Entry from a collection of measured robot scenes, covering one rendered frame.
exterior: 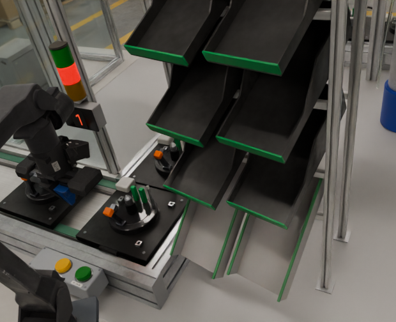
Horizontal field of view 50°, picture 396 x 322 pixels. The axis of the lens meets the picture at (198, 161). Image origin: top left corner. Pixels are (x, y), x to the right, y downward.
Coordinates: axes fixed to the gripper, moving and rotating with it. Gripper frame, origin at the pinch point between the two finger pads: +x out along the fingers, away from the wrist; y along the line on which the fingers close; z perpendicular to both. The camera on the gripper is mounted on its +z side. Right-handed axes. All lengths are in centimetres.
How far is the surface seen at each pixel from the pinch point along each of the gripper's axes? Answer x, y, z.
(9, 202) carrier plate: 29, 47, 11
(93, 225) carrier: 28.5, 14.1, 12.1
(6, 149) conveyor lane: 30, 74, 32
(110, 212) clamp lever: 18.9, 4.0, 11.5
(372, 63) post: 32, -38, 128
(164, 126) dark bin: -10.2, -17.9, 13.9
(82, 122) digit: 6.3, 23.2, 28.9
